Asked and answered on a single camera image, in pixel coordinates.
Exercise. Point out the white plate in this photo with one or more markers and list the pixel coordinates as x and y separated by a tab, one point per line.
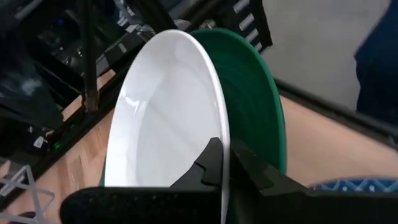
168	109

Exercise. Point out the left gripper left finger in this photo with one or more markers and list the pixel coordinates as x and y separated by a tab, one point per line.
155	205

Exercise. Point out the person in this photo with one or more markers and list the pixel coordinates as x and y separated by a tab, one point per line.
379	62

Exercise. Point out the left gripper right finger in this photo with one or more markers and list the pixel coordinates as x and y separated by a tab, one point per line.
295	208

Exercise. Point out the dark green plate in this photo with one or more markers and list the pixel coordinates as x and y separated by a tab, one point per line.
252	93

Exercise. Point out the black box with white labels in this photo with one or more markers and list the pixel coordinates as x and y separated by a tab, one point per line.
248	31

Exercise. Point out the black equipment case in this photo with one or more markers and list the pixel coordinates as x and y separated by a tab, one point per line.
28	87

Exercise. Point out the blue patterned plate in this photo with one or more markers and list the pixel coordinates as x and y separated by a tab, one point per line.
357	185

